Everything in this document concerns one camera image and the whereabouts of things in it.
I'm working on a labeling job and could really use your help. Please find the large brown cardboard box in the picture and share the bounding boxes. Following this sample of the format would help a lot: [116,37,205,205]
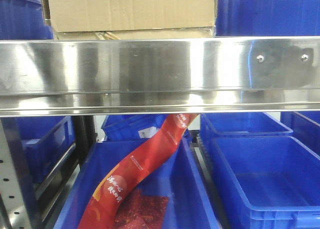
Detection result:
[41,0,217,41]

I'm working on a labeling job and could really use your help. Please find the blue plastic bin back centre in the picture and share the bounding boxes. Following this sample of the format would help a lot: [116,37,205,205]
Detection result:
[101,113,193,142]

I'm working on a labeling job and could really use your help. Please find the blue plastic bin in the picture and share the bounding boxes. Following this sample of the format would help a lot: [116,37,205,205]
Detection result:
[101,113,193,142]
[0,0,54,40]
[208,136,320,229]
[54,138,219,229]
[16,116,75,183]
[199,112,293,149]
[216,0,320,36]

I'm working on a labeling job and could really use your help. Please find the blue plastic bin back right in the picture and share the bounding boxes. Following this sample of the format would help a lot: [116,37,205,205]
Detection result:
[199,112,293,149]

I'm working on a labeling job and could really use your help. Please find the red textured packet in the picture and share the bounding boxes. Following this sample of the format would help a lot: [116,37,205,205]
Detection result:
[113,189,170,229]

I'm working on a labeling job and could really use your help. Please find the red printed banner strip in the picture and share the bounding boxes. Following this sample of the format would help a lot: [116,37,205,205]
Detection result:
[78,113,198,229]

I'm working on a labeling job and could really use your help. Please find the blue plastic bin lower left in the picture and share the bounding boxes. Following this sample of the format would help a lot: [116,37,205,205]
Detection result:
[16,116,75,183]

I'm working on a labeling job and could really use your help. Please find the blue plastic bin upper right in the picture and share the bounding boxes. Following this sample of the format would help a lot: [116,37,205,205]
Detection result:
[216,0,320,36]

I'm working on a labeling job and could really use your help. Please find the blue plastic bin upper left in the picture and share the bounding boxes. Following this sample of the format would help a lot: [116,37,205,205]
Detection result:
[0,0,54,40]

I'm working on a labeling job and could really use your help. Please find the stainless steel shelf rail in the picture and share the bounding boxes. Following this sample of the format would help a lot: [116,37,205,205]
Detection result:
[0,36,320,117]

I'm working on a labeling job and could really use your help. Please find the perforated steel shelf post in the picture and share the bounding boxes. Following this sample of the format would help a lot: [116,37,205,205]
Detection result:
[0,117,44,229]

